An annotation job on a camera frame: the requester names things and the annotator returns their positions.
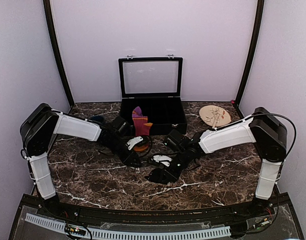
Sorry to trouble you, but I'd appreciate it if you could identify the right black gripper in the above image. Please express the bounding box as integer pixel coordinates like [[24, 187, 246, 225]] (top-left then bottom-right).
[[160, 149, 191, 184]]

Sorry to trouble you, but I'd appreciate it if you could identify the black sock with white stripes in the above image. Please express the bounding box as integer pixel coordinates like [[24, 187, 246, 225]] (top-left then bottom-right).
[[145, 168, 169, 185]]

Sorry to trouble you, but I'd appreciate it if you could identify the black storage box with lid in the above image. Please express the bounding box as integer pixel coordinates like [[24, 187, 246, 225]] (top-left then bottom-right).
[[118, 56, 187, 136]]

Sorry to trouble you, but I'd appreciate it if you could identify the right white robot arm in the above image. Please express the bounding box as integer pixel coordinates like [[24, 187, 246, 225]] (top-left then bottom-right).
[[158, 107, 294, 217]]

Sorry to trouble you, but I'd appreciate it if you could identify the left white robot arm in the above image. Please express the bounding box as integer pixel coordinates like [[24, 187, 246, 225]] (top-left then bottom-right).
[[20, 103, 143, 218]]

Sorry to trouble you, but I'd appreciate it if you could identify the dark blue cup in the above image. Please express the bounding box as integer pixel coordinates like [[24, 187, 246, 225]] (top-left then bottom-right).
[[89, 115, 105, 123]]

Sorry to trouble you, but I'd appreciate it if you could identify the maroon orange purple sock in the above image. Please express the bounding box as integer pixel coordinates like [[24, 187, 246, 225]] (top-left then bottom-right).
[[132, 106, 153, 152]]

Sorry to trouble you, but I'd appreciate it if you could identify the black front rail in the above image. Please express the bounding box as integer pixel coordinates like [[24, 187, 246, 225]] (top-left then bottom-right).
[[38, 200, 268, 225]]

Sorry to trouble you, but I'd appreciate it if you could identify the white slotted cable duct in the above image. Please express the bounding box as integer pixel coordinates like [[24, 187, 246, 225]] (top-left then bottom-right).
[[25, 212, 231, 240]]

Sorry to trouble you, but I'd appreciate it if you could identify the left black frame post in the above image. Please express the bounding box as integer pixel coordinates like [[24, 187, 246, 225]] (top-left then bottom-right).
[[43, 0, 75, 108]]

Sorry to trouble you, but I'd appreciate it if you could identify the black frame post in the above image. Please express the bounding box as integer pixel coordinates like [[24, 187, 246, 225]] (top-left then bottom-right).
[[235, 0, 265, 108], [43, 0, 75, 108]]

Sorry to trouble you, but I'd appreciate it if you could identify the right black frame post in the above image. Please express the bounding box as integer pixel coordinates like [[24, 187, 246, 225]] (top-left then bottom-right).
[[235, 0, 265, 108]]

